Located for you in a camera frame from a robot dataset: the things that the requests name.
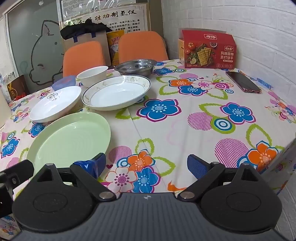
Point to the blue plastic bowl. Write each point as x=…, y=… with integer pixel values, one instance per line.
x=63, y=82

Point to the yellow snack packet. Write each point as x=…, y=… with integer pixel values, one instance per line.
x=113, y=48

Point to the red cracker box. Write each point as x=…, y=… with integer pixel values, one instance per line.
x=208, y=51

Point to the floral tablecloth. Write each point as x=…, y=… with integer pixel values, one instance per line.
x=185, y=129

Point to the dark brown gift bag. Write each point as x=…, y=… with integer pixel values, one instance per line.
x=19, y=88

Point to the black cloth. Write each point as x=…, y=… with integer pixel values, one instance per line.
x=85, y=29

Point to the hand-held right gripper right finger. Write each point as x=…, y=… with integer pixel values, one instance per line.
x=196, y=165

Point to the white deep plate patterned rim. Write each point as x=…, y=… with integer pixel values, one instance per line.
x=115, y=95

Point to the orange chair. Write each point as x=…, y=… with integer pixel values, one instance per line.
x=141, y=46
x=83, y=58

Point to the white ceramic bowl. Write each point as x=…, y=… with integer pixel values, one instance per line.
x=92, y=76

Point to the wall poster with calligraphy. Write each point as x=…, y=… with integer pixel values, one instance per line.
x=124, y=17

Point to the white plate with emblem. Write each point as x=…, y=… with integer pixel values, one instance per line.
x=53, y=109

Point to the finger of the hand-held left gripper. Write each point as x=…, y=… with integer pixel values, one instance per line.
x=18, y=169

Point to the smartphone in clear case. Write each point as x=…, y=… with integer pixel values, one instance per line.
x=242, y=82

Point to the cardboard box with black cloth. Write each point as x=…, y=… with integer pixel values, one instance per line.
x=100, y=38

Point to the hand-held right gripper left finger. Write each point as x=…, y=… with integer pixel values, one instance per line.
x=98, y=164

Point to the laminated wall notice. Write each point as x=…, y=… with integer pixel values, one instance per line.
x=104, y=2

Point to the light green plate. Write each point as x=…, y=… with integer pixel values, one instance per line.
x=69, y=139

